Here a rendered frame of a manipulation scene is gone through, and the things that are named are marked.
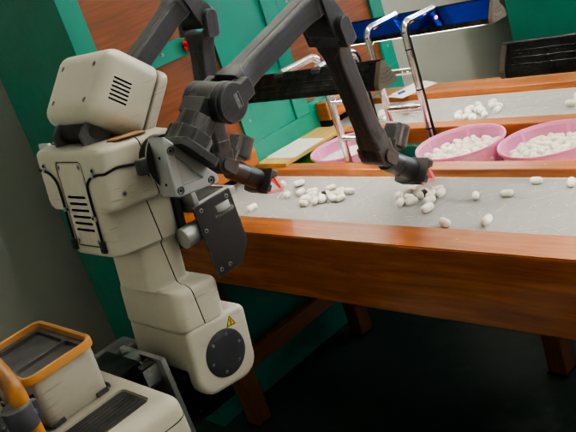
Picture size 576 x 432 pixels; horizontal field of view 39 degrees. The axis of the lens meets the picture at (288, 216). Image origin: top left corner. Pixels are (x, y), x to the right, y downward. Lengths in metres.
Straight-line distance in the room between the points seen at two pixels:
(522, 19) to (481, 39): 0.43
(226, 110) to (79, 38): 1.02
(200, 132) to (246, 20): 1.40
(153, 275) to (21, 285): 1.65
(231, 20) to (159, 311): 1.35
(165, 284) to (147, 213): 0.16
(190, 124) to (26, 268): 1.87
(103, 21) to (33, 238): 1.07
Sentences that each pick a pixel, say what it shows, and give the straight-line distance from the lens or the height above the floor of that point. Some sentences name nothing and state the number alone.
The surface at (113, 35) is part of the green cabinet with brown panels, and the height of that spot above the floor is 1.35.
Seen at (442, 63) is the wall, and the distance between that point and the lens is 4.98.
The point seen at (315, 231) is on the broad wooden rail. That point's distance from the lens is 2.07.
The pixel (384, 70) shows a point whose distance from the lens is 2.10.
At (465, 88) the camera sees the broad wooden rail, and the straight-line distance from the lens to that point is 2.99.
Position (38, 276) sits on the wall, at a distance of 3.29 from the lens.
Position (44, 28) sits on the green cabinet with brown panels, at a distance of 2.55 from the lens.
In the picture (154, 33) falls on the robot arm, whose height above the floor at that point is 1.36.
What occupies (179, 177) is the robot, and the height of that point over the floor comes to 1.15.
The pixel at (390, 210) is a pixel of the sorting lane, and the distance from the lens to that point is 2.13.
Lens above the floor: 1.51
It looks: 19 degrees down
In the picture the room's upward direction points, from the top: 19 degrees counter-clockwise
